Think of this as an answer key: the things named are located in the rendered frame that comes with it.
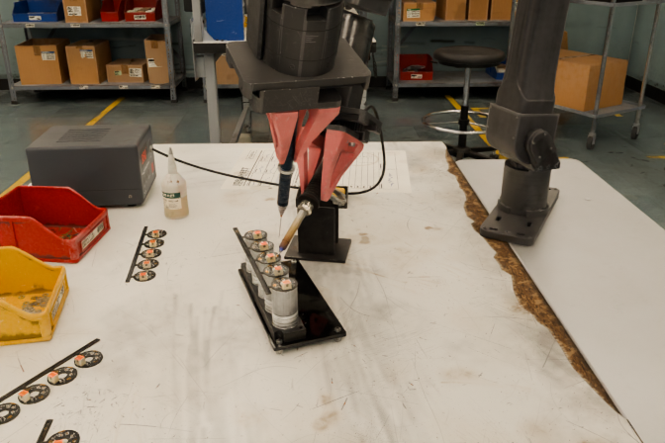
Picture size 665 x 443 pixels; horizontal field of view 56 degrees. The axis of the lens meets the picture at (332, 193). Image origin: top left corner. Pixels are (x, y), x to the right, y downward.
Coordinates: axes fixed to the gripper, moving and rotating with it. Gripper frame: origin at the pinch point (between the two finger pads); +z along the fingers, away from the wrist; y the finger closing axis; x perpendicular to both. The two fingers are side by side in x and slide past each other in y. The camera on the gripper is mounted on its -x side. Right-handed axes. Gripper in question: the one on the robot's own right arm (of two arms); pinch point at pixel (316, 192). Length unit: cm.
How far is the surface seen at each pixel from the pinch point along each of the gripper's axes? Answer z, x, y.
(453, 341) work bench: 12.0, -1.3, 18.1
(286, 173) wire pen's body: -0.4, -13.9, 3.3
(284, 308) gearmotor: 11.6, -10.2, 3.9
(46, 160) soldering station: 2.3, 0.8, -41.5
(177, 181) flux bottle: 1.5, 7.1, -23.9
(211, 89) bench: -40, 142, -120
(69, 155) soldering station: 1.0, 2.0, -38.6
